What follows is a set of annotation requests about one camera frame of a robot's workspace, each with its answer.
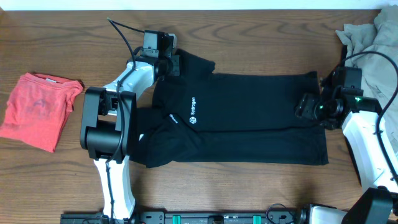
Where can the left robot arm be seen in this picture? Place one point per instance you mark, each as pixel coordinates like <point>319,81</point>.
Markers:
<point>109,122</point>

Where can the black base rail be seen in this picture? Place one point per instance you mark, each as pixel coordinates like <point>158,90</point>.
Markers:
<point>274,215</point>

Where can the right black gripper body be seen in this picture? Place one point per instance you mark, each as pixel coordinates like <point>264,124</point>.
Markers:
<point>305,106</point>

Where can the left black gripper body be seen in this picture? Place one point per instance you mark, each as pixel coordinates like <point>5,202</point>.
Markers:
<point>174,65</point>

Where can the beige khaki garment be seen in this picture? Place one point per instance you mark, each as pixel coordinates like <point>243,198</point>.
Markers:
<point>379,77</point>

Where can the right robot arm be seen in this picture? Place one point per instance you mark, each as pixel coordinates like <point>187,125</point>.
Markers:
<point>373,157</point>

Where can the folded red t-shirt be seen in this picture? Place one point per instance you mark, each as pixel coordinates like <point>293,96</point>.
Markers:
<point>38,108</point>

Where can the black polo shirt white logo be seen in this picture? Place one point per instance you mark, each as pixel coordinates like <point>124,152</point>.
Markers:
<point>203,116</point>

